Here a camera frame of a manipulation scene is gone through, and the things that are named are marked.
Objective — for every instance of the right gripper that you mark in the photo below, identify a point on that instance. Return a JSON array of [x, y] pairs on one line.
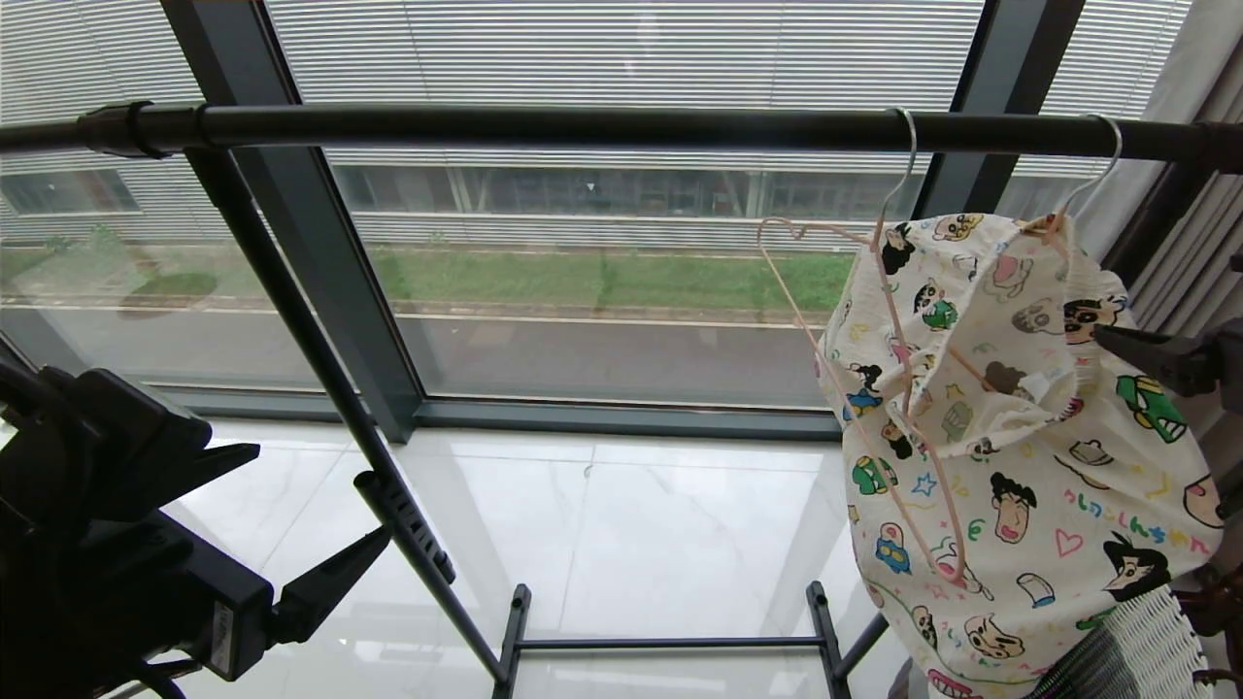
[[1228, 369]]

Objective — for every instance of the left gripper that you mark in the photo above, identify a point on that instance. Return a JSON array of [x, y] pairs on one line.
[[146, 612]]

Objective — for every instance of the cream printed garment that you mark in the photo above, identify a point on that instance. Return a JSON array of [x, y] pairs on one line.
[[1049, 466]]

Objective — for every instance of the pink clothes hanger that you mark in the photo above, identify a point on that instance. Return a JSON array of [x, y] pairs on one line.
[[821, 230], [1047, 225]]

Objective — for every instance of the white laundry basket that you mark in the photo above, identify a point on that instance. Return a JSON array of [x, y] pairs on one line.
[[1146, 650]]

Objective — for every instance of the black clothes rack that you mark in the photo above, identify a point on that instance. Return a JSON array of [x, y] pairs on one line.
[[583, 128]]

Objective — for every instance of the white curtain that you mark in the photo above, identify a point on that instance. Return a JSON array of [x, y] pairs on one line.
[[1214, 49]]

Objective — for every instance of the window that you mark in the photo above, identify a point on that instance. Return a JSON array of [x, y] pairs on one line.
[[583, 291]]

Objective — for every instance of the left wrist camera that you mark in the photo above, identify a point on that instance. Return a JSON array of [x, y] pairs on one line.
[[97, 437]]

